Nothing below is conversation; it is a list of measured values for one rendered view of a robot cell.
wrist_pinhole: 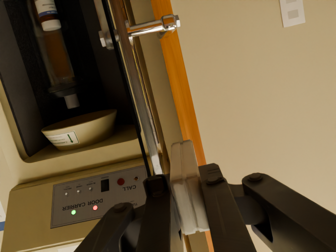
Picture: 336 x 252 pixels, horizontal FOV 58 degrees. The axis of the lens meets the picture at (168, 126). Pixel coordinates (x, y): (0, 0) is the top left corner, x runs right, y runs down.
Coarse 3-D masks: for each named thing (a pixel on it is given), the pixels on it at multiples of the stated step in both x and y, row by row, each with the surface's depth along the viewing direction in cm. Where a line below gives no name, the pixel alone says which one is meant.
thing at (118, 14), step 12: (120, 0) 47; (120, 12) 26; (120, 24) 26; (120, 36) 26; (132, 48) 44; (132, 60) 27; (132, 72) 27; (132, 84) 27; (144, 96) 41; (144, 108) 28; (144, 120) 28; (144, 132) 28; (156, 144) 39; (156, 156) 28; (156, 168) 29
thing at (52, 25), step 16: (32, 0) 60; (48, 0) 61; (64, 0) 65; (32, 16) 61; (48, 16) 61; (64, 16) 64; (32, 32) 62; (48, 32) 61; (64, 32) 63; (48, 48) 62; (64, 48) 63; (48, 64) 63; (64, 64) 63; (80, 64) 66; (48, 80) 64; (64, 80) 64
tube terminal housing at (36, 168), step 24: (120, 48) 58; (144, 72) 63; (0, 96) 63; (0, 120) 61; (0, 144) 62; (96, 144) 65; (120, 144) 62; (144, 144) 61; (24, 168) 63; (48, 168) 63; (72, 168) 63; (168, 168) 67
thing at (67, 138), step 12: (72, 120) 78; (84, 120) 79; (96, 120) 64; (108, 120) 67; (48, 132) 64; (60, 132) 63; (72, 132) 63; (84, 132) 64; (96, 132) 65; (108, 132) 68; (60, 144) 65; (72, 144) 65; (84, 144) 65
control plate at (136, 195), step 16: (96, 176) 59; (112, 176) 59; (128, 176) 58; (144, 176) 58; (64, 192) 59; (96, 192) 58; (112, 192) 57; (128, 192) 56; (144, 192) 56; (64, 208) 57; (80, 208) 56; (64, 224) 55
